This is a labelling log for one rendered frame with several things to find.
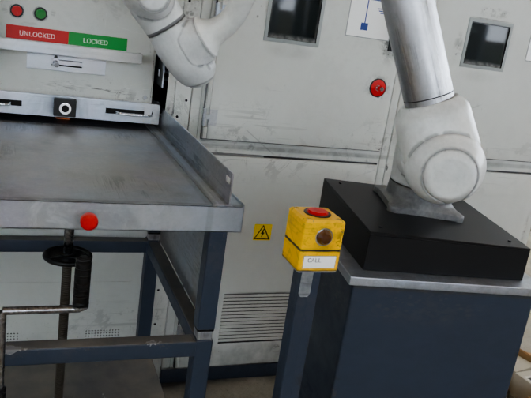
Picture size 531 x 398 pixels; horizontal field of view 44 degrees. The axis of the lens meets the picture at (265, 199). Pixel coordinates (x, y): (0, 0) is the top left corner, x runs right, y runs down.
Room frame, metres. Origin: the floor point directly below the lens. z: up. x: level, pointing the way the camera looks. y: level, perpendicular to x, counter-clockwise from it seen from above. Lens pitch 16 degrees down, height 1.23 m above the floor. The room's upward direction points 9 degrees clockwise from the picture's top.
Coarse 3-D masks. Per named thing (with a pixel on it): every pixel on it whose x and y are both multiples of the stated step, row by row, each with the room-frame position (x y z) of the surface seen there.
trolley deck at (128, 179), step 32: (0, 128) 1.65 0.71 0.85; (32, 128) 1.71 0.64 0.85; (64, 128) 1.77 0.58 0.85; (0, 160) 1.35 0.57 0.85; (32, 160) 1.39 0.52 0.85; (64, 160) 1.43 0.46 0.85; (96, 160) 1.47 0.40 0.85; (128, 160) 1.52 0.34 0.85; (160, 160) 1.57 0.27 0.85; (0, 192) 1.14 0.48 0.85; (32, 192) 1.17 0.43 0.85; (64, 192) 1.20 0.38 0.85; (96, 192) 1.23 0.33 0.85; (128, 192) 1.26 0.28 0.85; (160, 192) 1.30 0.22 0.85; (192, 192) 1.33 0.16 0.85; (0, 224) 1.11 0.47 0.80; (32, 224) 1.13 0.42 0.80; (64, 224) 1.15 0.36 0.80; (128, 224) 1.19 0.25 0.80; (160, 224) 1.22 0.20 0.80; (192, 224) 1.24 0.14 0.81; (224, 224) 1.27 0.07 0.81
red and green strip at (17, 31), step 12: (12, 24) 1.78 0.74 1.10; (12, 36) 1.78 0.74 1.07; (24, 36) 1.79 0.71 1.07; (36, 36) 1.80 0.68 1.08; (48, 36) 1.81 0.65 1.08; (60, 36) 1.83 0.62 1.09; (72, 36) 1.84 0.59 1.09; (84, 36) 1.85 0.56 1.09; (96, 36) 1.86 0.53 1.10; (108, 36) 1.87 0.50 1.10; (108, 48) 1.87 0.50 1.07; (120, 48) 1.89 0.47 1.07
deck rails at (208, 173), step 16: (176, 128) 1.74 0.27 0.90; (176, 144) 1.73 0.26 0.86; (192, 144) 1.58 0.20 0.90; (176, 160) 1.57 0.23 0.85; (192, 160) 1.56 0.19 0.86; (208, 160) 1.44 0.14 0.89; (192, 176) 1.45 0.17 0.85; (208, 176) 1.42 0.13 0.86; (224, 176) 1.31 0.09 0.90; (208, 192) 1.34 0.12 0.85; (224, 192) 1.30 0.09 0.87
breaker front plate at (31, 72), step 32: (0, 0) 1.77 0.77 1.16; (32, 0) 1.80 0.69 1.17; (64, 0) 1.83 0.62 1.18; (96, 0) 1.86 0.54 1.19; (0, 32) 1.77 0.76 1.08; (96, 32) 1.86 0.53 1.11; (128, 32) 1.89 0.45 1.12; (0, 64) 1.77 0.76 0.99; (32, 64) 1.80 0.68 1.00; (96, 64) 1.86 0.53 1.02; (128, 64) 1.90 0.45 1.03; (96, 96) 1.87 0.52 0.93; (128, 96) 1.90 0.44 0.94
